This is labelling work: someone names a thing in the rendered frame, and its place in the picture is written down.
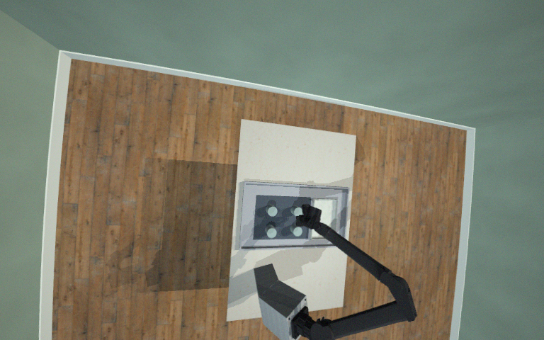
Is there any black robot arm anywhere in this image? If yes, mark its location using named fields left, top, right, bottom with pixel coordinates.
left=291, top=204, right=417, bottom=340

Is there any white shallow tray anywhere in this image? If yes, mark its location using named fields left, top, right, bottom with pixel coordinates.
left=310, top=198, right=339, bottom=239

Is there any clear glass jar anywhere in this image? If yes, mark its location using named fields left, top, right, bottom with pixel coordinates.
left=290, top=224, right=302, bottom=237
left=291, top=205, right=302, bottom=216
left=265, top=225, right=277, bottom=238
left=266, top=205, right=278, bottom=217

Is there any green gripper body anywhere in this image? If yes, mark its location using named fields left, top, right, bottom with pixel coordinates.
left=296, top=216, right=305, bottom=227

